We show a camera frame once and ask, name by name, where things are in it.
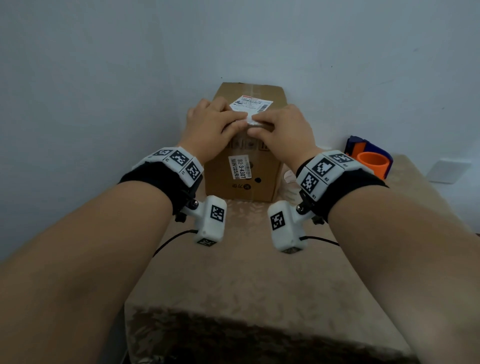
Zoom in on person's right hand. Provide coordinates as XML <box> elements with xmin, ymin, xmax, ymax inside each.
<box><xmin>247</xmin><ymin>104</ymin><xmax>324</xmax><ymax>174</ymax></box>

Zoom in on person's right forearm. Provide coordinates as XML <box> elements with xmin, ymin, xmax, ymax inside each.
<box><xmin>327</xmin><ymin>184</ymin><xmax>480</xmax><ymax>364</ymax></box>

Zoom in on white shipping label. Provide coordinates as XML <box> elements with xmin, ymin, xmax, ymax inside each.
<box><xmin>229</xmin><ymin>94</ymin><xmax>274</xmax><ymax>127</ymax></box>

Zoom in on black camera cable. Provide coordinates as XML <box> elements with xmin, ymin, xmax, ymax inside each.
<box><xmin>299</xmin><ymin>236</ymin><xmax>340</xmax><ymax>247</ymax></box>
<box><xmin>152</xmin><ymin>229</ymin><xmax>198</xmax><ymax>258</ymax></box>

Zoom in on person's left hand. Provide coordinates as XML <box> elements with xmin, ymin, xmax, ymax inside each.
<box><xmin>179</xmin><ymin>97</ymin><xmax>249</xmax><ymax>164</ymax></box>

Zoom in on person's left forearm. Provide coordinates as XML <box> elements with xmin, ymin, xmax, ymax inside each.
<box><xmin>0</xmin><ymin>181</ymin><xmax>177</xmax><ymax>364</ymax></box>

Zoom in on white wrist camera with marker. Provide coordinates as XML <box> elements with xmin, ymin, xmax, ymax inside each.
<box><xmin>267</xmin><ymin>200</ymin><xmax>309</xmax><ymax>254</ymax></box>
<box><xmin>193</xmin><ymin>195</ymin><xmax>228</xmax><ymax>248</ymax></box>

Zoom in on black wristband with marker tiles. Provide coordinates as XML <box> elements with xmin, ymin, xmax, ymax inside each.
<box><xmin>295</xmin><ymin>150</ymin><xmax>389</xmax><ymax>225</ymax></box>
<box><xmin>118</xmin><ymin>146</ymin><xmax>205</xmax><ymax>223</ymax></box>

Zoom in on blue tape dispenser orange core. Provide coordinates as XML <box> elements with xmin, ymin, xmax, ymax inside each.
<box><xmin>344</xmin><ymin>135</ymin><xmax>394</xmax><ymax>181</ymax></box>

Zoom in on white sticker with black print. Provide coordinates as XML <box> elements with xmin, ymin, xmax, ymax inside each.
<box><xmin>228</xmin><ymin>154</ymin><xmax>251</xmax><ymax>180</ymax></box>

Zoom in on white wall socket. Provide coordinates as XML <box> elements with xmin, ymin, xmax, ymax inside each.
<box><xmin>427</xmin><ymin>158</ymin><xmax>472</xmax><ymax>185</ymax></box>

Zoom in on brown cardboard box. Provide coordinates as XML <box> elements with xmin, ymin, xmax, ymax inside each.
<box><xmin>204</xmin><ymin>82</ymin><xmax>290</xmax><ymax>203</ymax></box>

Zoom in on beige patterned table cloth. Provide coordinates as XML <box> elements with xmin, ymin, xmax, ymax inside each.
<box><xmin>124</xmin><ymin>154</ymin><xmax>475</xmax><ymax>364</ymax></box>

